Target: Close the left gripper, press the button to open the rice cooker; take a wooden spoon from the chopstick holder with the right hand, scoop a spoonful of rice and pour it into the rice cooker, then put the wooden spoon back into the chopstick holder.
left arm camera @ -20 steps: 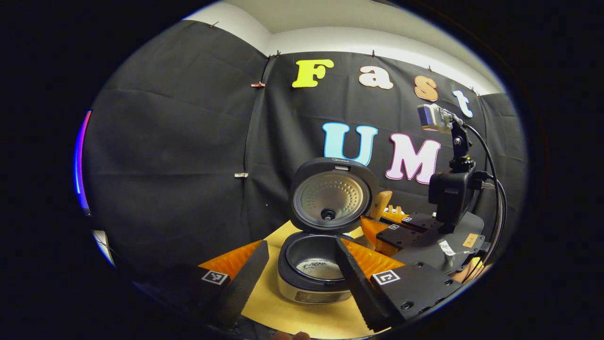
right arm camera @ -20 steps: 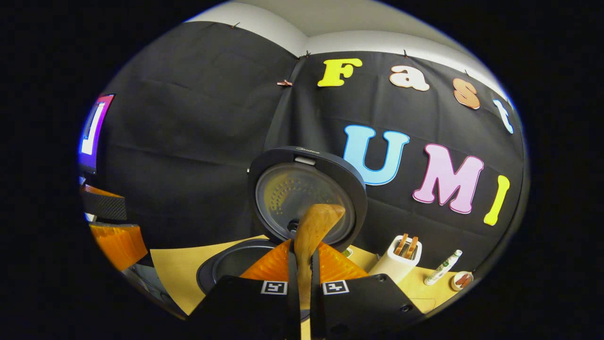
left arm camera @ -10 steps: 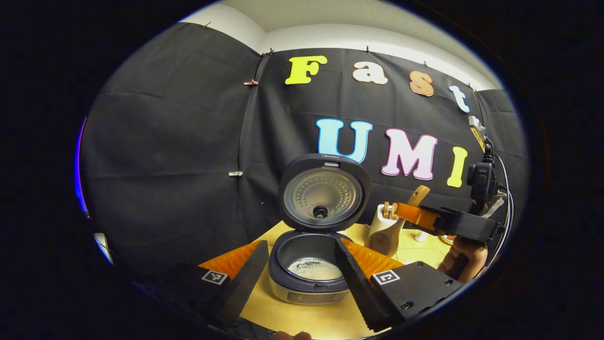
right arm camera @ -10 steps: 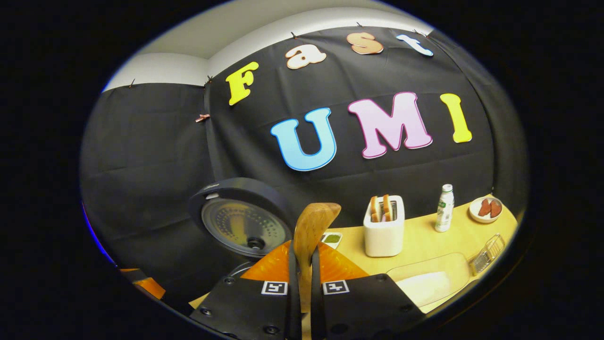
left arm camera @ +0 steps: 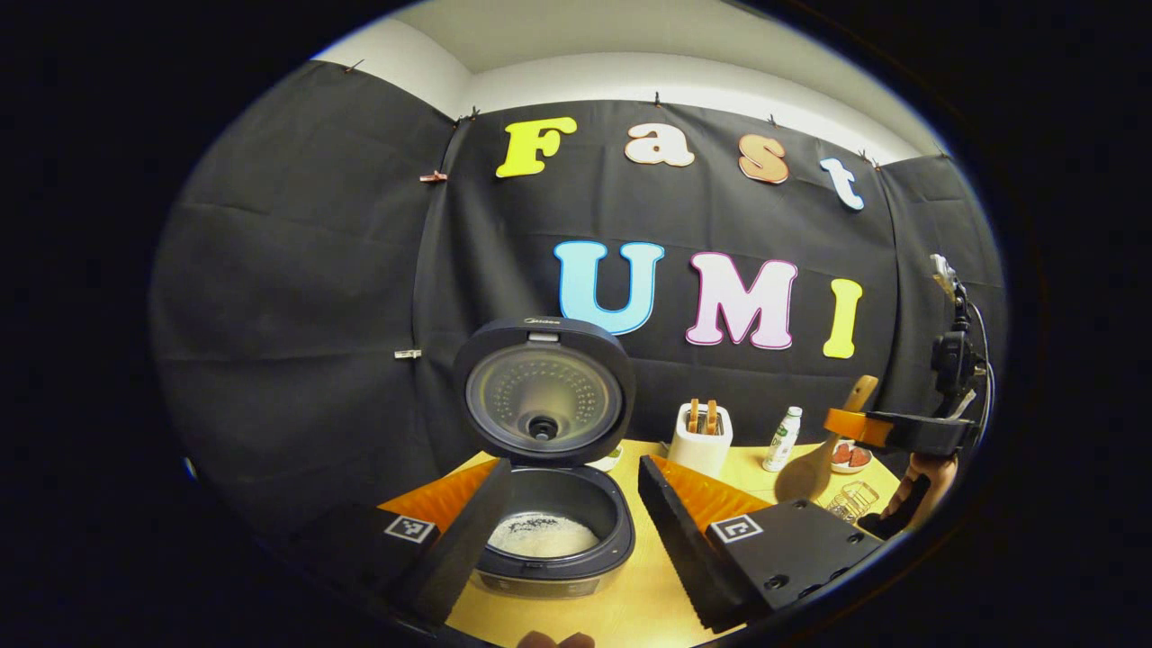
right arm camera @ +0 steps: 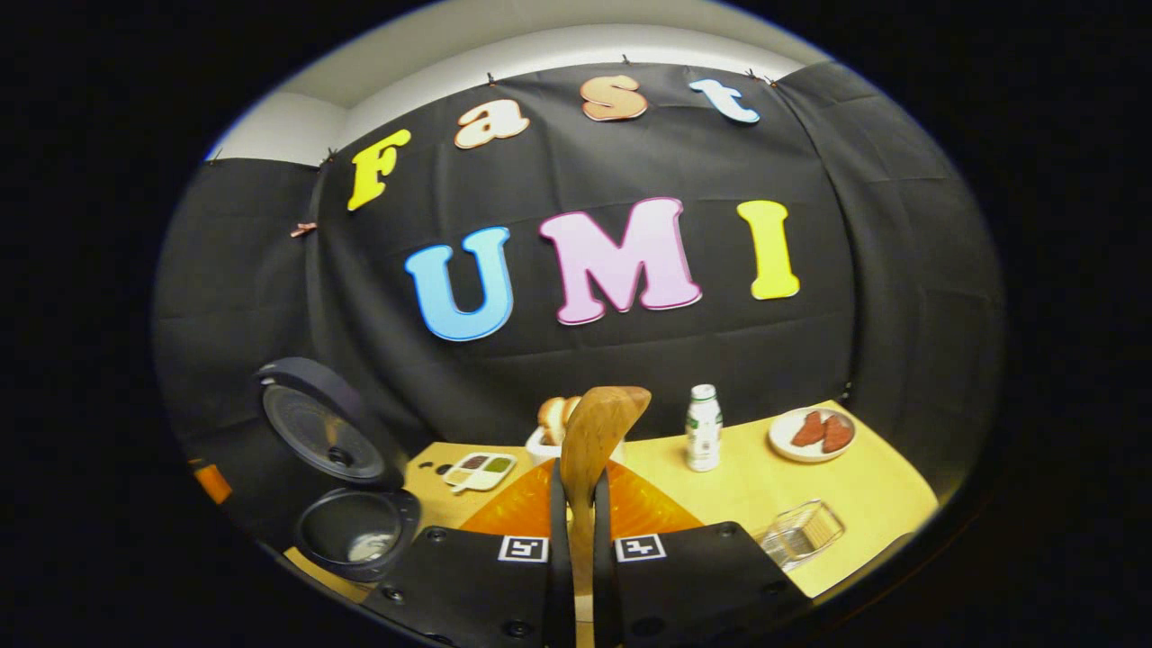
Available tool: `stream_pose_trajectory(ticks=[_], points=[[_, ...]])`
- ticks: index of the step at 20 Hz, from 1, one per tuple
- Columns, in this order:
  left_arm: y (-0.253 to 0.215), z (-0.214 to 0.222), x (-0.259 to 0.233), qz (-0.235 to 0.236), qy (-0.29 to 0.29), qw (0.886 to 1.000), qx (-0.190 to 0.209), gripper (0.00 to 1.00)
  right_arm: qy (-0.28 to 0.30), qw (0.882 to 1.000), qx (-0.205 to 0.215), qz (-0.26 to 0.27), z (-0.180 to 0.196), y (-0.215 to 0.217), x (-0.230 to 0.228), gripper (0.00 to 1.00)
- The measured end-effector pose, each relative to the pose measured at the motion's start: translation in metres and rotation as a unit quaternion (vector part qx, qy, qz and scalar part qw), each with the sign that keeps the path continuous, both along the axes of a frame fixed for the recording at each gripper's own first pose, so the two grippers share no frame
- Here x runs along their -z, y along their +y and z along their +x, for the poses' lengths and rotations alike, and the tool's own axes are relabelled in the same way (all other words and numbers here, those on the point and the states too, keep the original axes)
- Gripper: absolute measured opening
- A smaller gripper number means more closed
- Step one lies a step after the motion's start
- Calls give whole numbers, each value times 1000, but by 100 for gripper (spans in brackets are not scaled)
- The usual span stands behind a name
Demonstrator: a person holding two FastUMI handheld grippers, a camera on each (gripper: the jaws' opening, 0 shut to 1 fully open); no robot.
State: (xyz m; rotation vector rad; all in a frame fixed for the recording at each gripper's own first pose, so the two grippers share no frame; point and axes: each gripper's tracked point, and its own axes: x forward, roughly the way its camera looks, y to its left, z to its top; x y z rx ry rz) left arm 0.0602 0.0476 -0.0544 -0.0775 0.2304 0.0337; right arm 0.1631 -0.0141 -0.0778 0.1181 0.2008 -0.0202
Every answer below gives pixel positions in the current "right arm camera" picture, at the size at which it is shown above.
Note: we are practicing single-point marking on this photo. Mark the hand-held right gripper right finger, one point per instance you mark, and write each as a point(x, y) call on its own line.
point(601, 576)

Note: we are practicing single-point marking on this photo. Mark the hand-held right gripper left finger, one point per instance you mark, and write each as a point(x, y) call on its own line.
point(558, 567)

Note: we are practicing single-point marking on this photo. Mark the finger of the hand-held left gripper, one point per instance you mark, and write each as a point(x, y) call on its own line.
point(213, 483)

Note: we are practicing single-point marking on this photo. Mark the dark lidded rice cooker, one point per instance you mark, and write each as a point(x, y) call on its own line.
point(324, 432)

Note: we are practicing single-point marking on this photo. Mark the wooden spoon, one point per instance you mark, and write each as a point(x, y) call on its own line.
point(594, 432)

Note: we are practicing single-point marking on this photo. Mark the white toaster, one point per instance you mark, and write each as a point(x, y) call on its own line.
point(538, 450)

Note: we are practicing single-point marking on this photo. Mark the white divided grain dish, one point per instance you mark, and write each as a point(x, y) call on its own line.
point(481, 471)

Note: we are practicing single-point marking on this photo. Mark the white milk bottle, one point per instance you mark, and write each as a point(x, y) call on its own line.
point(704, 432)

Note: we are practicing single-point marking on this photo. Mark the black backdrop cloth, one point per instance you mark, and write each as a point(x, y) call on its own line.
point(630, 360)

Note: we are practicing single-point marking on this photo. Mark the white plate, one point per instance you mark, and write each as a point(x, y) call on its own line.
point(781, 445)

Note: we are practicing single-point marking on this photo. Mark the red meat slice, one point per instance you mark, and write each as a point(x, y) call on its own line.
point(837, 435)
point(808, 429)

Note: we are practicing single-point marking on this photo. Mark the pink cloth clip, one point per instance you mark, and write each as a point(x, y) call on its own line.
point(303, 229)

